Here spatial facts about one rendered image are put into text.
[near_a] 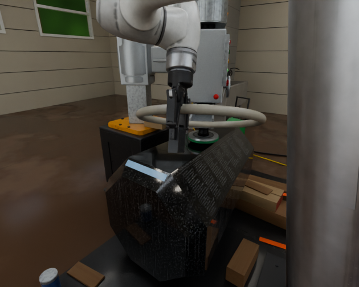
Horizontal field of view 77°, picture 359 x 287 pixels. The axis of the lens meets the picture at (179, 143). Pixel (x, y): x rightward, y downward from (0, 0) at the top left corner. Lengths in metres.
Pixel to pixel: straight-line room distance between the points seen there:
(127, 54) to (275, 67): 4.64
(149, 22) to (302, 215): 0.53
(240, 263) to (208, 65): 1.27
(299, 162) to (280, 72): 6.03
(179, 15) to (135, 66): 1.40
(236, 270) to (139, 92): 1.60
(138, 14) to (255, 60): 5.79
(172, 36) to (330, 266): 0.60
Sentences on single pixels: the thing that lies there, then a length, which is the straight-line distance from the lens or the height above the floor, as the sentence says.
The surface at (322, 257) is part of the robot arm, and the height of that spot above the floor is 1.27.
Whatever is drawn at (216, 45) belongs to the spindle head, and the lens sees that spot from 1.42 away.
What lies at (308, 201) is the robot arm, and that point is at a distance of 0.18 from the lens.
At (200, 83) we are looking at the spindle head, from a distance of 1.43.
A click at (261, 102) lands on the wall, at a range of 6.35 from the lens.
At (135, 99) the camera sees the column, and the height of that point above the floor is 1.01.
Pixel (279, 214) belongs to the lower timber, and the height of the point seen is 0.14.
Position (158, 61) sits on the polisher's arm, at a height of 1.35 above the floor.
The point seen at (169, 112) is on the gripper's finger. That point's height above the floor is 1.26.
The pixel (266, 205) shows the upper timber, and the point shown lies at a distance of 2.17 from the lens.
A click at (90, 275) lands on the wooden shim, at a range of 1.84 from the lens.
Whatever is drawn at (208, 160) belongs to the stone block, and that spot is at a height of 0.77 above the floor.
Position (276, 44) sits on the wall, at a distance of 6.22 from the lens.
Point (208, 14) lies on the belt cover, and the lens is 1.40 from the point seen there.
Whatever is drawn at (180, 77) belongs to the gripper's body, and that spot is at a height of 1.34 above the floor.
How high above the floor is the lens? 1.40
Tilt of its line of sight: 22 degrees down
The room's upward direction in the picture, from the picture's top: straight up
